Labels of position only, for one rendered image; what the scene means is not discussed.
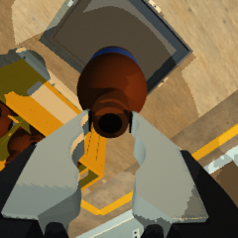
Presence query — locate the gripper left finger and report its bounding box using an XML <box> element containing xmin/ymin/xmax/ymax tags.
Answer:
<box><xmin>0</xmin><ymin>109</ymin><xmax>92</xmax><ymax>238</ymax></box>

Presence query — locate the dark grey rectangular tray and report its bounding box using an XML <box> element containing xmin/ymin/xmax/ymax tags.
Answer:
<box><xmin>48</xmin><ymin>0</ymin><xmax>193</xmax><ymax>96</ymax></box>

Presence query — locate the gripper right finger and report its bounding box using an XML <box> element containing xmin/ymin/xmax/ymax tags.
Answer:
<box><xmin>129</xmin><ymin>111</ymin><xmax>238</xmax><ymax>238</ymax></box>

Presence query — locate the yellow bottle crate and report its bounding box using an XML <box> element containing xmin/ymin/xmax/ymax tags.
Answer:
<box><xmin>0</xmin><ymin>59</ymin><xmax>106</xmax><ymax>190</ymax></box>

